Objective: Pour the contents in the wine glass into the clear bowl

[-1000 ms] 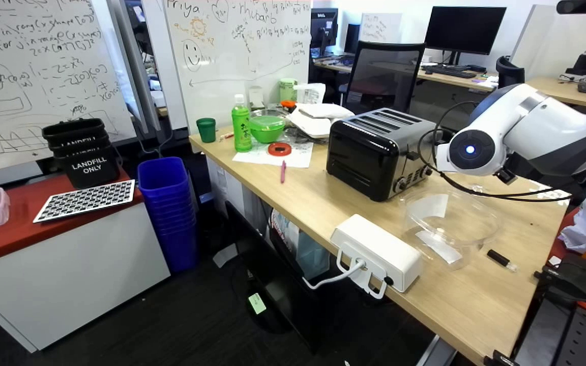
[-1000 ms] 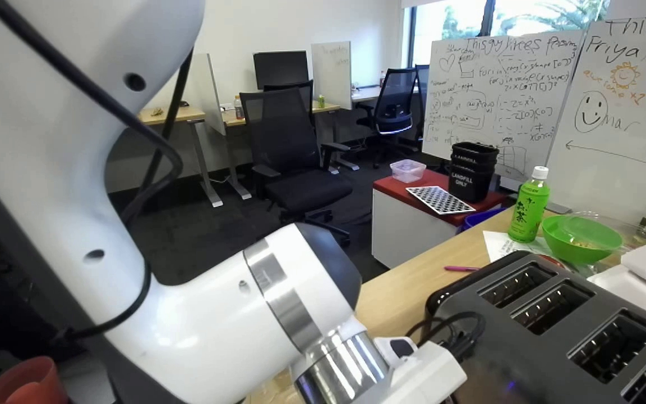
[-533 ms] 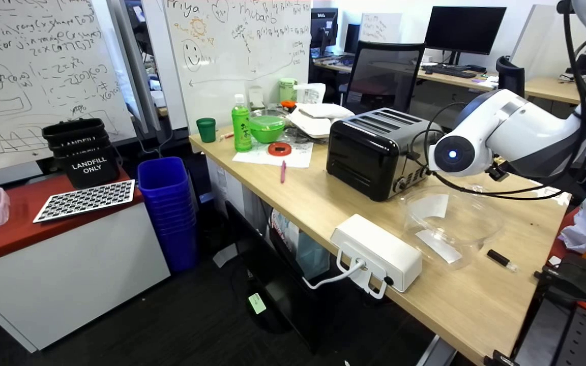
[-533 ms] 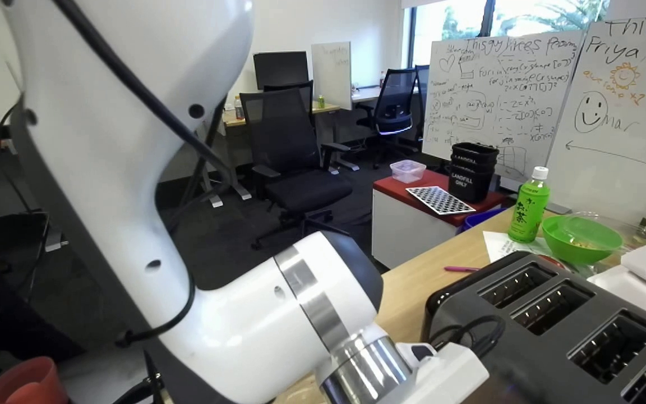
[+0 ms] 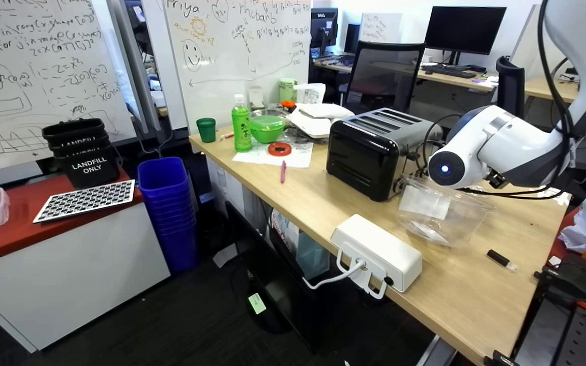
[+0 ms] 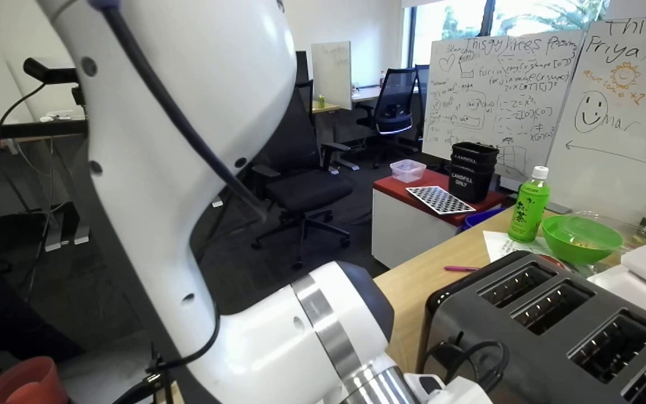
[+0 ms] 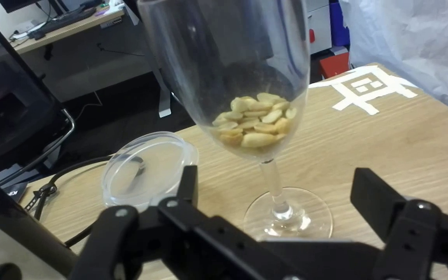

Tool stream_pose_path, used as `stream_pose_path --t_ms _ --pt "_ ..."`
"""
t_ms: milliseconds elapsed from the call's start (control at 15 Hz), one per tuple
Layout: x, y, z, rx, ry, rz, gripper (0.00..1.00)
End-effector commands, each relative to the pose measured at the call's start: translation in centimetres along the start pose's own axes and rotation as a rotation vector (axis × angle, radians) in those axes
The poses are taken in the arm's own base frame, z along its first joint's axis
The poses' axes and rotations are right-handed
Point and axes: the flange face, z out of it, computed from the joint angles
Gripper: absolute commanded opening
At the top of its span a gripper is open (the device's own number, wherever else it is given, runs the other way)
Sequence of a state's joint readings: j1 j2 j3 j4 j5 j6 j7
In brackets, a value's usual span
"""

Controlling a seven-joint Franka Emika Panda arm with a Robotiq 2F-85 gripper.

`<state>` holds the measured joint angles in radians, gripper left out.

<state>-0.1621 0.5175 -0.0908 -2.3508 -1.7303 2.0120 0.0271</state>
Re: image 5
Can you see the narrow black monitor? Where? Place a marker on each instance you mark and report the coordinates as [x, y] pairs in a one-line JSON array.
[[325, 28]]

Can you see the wooden office desk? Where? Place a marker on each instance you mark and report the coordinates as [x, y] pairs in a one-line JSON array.
[[462, 83]]

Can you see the white paper sheet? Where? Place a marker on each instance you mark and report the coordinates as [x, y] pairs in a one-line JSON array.
[[294, 162]]

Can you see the clear bottle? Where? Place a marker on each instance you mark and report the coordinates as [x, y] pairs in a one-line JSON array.
[[257, 98]]

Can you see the large whiteboard with equations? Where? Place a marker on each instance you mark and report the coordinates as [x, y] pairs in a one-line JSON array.
[[36, 83]]

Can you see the stacked blue bins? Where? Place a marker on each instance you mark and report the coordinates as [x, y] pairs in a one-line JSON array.
[[167, 210]]

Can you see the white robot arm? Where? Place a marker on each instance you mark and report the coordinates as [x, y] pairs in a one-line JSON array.
[[503, 145]]

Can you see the black and silver toaster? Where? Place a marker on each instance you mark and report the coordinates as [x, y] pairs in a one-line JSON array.
[[367, 160]]

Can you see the white rectangular box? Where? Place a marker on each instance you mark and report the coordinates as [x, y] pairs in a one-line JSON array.
[[376, 251]]

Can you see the black marker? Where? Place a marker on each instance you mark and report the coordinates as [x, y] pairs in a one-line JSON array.
[[498, 257]]

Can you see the white cabinet with red top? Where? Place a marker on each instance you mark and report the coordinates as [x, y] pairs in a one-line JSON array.
[[70, 277]]

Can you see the checkerboard calibration board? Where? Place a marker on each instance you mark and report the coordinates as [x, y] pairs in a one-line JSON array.
[[86, 200]]

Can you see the green can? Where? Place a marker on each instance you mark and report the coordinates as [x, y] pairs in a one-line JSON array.
[[287, 92]]

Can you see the green bowl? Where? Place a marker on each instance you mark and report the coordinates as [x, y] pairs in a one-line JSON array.
[[267, 129]]

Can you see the black keyboard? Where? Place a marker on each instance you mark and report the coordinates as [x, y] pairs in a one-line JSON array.
[[453, 70]]

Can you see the green bottle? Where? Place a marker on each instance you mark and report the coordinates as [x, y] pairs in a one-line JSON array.
[[241, 129]]

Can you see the white paper stack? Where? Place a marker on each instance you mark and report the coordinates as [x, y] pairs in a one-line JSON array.
[[317, 119]]

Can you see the dark green cup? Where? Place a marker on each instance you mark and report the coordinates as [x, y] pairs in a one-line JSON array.
[[206, 132]]

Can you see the black mesh office chair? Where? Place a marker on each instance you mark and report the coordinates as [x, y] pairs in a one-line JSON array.
[[385, 78]]

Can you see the green and white card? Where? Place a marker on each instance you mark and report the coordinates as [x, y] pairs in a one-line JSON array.
[[257, 304]]

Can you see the wide black monitor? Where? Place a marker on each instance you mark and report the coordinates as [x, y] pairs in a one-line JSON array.
[[466, 30]]

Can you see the stacked black bins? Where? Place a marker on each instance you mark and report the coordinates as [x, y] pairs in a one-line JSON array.
[[82, 156]]

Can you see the whiteboard with drawings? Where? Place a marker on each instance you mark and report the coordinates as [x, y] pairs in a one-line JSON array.
[[238, 53]]

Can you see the red tape roll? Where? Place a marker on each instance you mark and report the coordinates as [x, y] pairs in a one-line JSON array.
[[271, 149]]

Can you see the pink pen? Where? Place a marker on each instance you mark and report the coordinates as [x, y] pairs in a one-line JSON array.
[[283, 173]]

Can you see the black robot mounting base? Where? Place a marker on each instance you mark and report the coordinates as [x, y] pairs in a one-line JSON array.
[[564, 339]]

